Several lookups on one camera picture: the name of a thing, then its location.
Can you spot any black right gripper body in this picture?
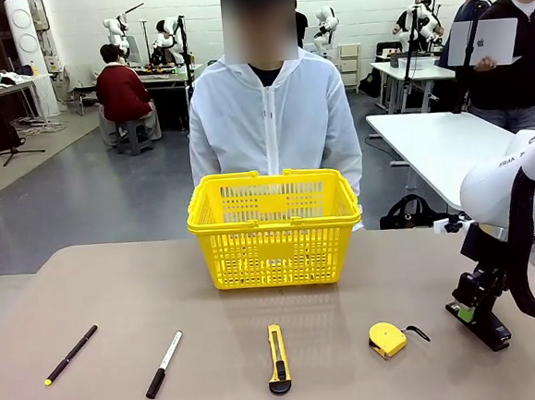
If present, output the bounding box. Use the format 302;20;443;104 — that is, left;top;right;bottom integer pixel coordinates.
449;262;510;316

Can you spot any yellow plastic shopping basket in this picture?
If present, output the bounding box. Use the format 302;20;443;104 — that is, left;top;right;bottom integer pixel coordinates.
182;163;368;296

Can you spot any person in dark hoodie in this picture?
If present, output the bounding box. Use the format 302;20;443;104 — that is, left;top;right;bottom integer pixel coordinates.
457;0;535;137

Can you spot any person in white jacket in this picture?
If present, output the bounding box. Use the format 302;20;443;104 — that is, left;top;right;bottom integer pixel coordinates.
176;0;368;216

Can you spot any person in navy top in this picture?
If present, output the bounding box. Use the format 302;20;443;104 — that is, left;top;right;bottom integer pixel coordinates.
433;0;495;71

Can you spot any seated person in red sweater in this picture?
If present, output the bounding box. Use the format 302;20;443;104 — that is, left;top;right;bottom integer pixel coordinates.
92;40;163;149

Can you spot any laptop holder's hand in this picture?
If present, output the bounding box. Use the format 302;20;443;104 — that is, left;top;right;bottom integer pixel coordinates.
472;55;498;74

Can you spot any yellow tape measure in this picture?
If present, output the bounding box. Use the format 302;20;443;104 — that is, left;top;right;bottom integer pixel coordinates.
366;318;432;363

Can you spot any black bag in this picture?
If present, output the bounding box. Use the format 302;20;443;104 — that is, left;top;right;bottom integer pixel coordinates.
377;191;447;232

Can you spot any yellow utility knife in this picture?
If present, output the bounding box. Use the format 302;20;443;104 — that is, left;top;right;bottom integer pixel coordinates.
263;322;295;397

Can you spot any white work table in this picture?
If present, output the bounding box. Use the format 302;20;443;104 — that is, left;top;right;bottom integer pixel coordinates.
369;54;459;117

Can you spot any silver laptop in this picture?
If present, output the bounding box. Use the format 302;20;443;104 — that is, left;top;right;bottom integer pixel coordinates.
444;17;524;70

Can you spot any white drawer cabinet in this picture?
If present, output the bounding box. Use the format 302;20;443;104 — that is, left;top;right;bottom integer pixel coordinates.
335;42;365;90

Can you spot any white marker black cap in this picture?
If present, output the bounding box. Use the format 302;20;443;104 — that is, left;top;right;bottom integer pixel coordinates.
140;329;188;400

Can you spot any grey plastic stool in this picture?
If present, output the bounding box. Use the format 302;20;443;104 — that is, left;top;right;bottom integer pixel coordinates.
113;117;155;158

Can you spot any black highlighter pen yellow tip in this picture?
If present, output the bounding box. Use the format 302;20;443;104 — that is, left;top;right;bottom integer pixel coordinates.
40;323;103;387

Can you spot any black tripod stand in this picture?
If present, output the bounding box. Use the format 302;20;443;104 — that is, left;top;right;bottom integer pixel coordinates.
0;41;48;167

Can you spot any white tower air conditioner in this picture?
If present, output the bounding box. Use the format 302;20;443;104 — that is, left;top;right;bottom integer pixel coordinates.
3;0;62;121

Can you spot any white desk with clutter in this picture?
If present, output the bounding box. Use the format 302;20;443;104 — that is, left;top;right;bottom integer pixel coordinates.
0;66;57;130

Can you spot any black camera stand pole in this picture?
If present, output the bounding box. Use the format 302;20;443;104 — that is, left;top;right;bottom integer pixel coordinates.
443;0;499;115

